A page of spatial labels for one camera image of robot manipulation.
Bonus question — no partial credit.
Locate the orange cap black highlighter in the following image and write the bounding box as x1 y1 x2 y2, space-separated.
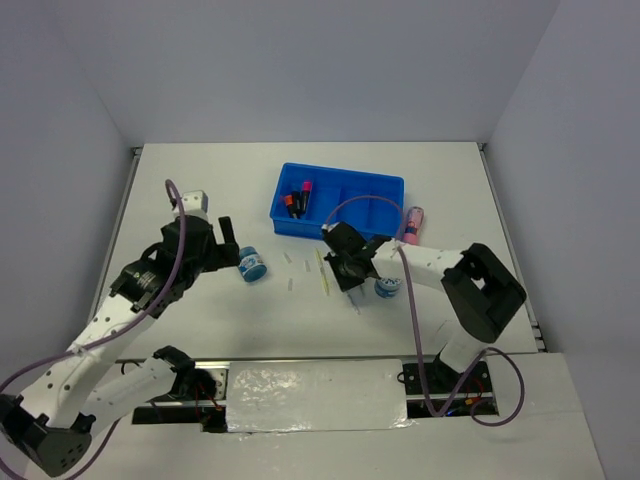
284 194 296 219

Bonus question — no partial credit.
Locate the blue cap black highlighter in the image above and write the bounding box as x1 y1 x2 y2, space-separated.
291 191 305 219

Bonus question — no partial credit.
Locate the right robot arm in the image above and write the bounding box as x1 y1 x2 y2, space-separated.
322 222 527 391

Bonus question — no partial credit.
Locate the blue pen refill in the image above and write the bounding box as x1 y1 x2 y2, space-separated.
346 292 362 316

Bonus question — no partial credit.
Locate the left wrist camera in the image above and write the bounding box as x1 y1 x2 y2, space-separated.
181 190 209 221

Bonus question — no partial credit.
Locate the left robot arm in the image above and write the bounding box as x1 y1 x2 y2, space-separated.
1 215 239 477

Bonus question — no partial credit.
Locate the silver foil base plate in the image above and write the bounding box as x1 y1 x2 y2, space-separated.
226 359 410 433

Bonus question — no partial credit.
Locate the blue jar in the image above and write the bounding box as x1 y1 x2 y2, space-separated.
238 246 267 283
374 278 403 299

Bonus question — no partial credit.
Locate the pink cap black highlighter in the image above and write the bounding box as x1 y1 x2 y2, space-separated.
299 181 312 216

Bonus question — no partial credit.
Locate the yellow pen refill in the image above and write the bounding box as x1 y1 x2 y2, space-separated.
315 248 330 296

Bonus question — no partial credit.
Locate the pink glue bottle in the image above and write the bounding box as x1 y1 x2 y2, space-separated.
402 206 424 245

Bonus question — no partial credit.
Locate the blue compartment tray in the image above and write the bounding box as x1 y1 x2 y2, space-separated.
270 163 405 240

